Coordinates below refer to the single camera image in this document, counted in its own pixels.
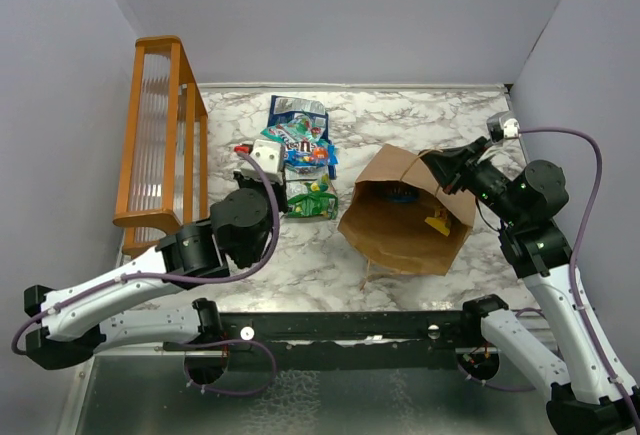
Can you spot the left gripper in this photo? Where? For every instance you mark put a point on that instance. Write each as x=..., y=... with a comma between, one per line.
x=279, y=189

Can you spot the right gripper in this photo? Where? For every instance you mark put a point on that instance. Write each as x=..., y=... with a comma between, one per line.
x=455, y=166

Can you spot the blue snack bag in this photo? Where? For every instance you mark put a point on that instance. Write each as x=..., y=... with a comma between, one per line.
x=285, y=108
x=331, y=174

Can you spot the green yellow snack bag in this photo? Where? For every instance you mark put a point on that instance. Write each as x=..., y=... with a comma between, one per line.
x=312, y=198

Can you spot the blue candy packet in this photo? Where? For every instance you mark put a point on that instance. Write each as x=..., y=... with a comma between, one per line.
x=308, y=153

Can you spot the teal snack packet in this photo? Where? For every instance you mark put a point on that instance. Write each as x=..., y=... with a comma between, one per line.
x=300, y=134
x=306, y=170

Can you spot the brown paper bag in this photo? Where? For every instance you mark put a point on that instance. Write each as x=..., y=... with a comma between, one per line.
x=385, y=220

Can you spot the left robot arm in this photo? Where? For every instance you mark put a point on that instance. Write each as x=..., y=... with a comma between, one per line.
x=67, y=327

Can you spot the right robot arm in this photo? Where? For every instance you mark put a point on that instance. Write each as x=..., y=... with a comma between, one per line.
x=585, y=387

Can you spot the yellow snack packet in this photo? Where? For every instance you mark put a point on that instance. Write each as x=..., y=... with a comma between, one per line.
x=440, y=220

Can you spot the wooden dish rack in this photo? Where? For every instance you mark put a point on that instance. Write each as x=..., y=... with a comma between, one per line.
x=163, y=182

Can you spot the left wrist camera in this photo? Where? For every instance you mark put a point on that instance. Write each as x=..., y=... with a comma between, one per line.
x=268, y=155

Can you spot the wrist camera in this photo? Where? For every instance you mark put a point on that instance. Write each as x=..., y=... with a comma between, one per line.
x=268, y=155
x=503, y=126

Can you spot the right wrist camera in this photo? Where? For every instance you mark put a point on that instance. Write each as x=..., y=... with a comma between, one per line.
x=503, y=126

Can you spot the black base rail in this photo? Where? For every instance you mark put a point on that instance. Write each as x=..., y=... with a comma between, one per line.
x=327, y=341

